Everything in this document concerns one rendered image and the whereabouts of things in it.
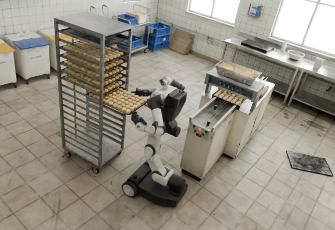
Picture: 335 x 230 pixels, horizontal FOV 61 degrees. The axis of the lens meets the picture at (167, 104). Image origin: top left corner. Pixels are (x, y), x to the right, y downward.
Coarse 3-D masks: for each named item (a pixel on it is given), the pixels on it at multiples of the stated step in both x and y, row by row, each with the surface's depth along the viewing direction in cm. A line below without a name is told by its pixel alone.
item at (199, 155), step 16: (208, 112) 362; (224, 112) 367; (208, 128) 331; (224, 128) 362; (192, 144) 351; (208, 144) 338; (224, 144) 401; (192, 160) 361; (208, 160) 355; (192, 176) 375
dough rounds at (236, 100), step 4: (216, 92) 399; (220, 92) 396; (224, 92) 398; (228, 92) 404; (216, 96) 388; (220, 96) 386; (224, 96) 389; (228, 96) 391; (232, 96) 391; (236, 96) 392; (228, 100) 380; (232, 100) 381; (236, 100) 383; (240, 100) 384; (244, 100) 390; (236, 104) 376; (240, 104) 378
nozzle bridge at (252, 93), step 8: (208, 72) 385; (216, 72) 389; (208, 80) 388; (216, 80) 389; (224, 80) 372; (232, 80) 373; (208, 88) 404; (224, 88) 381; (240, 88) 374; (248, 88) 359; (256, 88) 362; (248, 96) 369; (256, 96) 358; (256, 104) 382
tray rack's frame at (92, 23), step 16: (64, 16) 296; (80, 16) 304; (96, 16) 312; (96, 32) 268; (112, 32) 276; (64, 144) 371; (80, 144) 380; (96, 144) 385; (112, 144) 389; (96, 160) 359
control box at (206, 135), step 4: (192, 124) 336; (196, 124) 335; (192, 128) 338; (196, 128) 335; (204, 128) 330; (192, 132) 340; (196, 132) 337; (200, 132) 334; (204, 132) 330; (208, 132) 327; (200, 136) 336; (204, 136) 333; (208, 136) 330
